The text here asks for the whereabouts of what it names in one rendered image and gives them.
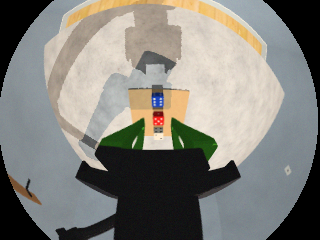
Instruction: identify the tan square mat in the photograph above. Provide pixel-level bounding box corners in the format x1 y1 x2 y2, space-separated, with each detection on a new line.
128 89 190 136

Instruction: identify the blue die with white pips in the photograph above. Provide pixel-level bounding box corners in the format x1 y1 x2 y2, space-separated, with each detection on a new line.
151 92 164 107

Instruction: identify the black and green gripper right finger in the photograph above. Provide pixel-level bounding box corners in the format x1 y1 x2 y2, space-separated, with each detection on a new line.
171 117 218 161

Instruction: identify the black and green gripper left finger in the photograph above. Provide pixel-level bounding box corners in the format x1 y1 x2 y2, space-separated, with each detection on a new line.
98 118 145 149

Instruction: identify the red die with white pips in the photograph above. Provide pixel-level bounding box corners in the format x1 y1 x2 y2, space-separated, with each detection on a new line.
153 112 164 125

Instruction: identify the grey die with black pips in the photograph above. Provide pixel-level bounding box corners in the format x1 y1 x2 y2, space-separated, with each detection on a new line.
154 128 163 140

